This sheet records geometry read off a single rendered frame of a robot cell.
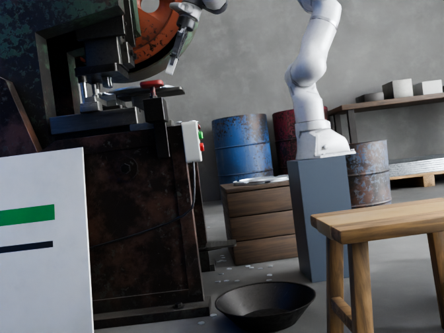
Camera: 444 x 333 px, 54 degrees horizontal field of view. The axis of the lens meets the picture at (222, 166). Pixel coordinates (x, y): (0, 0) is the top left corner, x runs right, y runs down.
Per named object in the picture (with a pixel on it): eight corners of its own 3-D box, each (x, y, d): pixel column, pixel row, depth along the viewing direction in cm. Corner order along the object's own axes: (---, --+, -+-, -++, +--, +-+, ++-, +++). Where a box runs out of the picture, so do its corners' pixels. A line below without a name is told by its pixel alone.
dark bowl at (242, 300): (308, 297, 144) (305, 276, 144) (329, 334, 114) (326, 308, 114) (218, 308, 145) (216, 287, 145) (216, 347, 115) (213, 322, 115)
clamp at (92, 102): (111, 114, 162) (108, 86, 161) (98, 110, 145) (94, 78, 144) (96, 116, 162) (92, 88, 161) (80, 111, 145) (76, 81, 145)
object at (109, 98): (125, 110, 177) (124, 99, 177) (116, 106, 162) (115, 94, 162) (104, 113, 178) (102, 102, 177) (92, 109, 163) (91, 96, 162)
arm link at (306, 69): (329, 36, 174) (349, 21, 156) (306, 93, 173) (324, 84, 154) (304, 24, 172) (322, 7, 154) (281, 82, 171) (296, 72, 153)
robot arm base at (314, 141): (343, 153, 178) (339, 119, 178) (362, 152, 159) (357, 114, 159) (291, 160, 176) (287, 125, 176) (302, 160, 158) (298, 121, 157)
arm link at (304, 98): (311, 123, 181) (304, 63, 180) (329, 118, 163) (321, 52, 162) (286, 125, 179) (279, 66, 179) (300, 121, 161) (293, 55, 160)
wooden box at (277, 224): (300, 238, 237) (293, 175, 236) (321, 253, 199) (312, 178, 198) (227, 248, 234) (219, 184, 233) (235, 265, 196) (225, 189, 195)
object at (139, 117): (158, 131, 192) (157, 117, 192) (138, 123, 147) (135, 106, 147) (92, 139, 193) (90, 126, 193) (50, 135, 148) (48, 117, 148)
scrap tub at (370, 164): (381, 219, 262) (372, 141, 261) (410, 232, 220) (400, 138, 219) (312, 228, 263) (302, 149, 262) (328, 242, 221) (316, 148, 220)
